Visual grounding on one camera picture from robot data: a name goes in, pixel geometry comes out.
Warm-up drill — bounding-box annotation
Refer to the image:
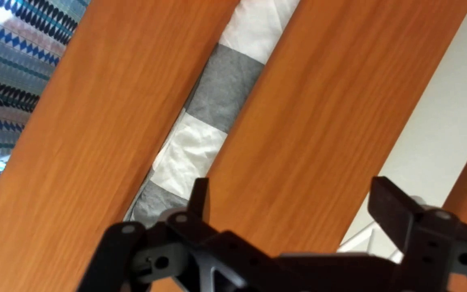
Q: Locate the grey white striped mattress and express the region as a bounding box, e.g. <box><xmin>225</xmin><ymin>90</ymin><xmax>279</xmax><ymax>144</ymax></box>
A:
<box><xmin>125</xmin><ymin>0</ymin><xmax>300</xmax><ymax>225</ymax></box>

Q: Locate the blue patterned bedspread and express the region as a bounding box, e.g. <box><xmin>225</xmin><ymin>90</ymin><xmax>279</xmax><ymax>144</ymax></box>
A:
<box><xmin>0</xmin><ymin>0</ymin><xmax>91</xmax><ymax>174</ymax></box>

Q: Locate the white plastic hanger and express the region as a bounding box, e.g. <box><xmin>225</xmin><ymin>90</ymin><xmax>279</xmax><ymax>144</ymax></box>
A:
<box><xmin>339</xmin><ymin>199</ymin><xmax>404</xmax><ymax>262</ymax></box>

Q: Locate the wooden bunk bed frame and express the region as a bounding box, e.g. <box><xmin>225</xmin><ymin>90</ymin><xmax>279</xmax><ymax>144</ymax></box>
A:
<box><xmin>0</xmin><ymin>0</ymin><xmax>467</xmax><ymax>292</ymax></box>

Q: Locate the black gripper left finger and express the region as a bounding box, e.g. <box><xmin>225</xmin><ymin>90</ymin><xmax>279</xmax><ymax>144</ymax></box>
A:
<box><xmin>76</xmin><ymin>178</ymin><xmax>277</xmax><ymax>292</ymax></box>

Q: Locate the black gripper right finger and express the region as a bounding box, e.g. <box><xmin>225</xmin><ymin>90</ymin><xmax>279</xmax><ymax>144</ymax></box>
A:
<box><xmin>368</xmin><ymin>176</ymin><xmax>467</xmax><ymax>292</ymax></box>

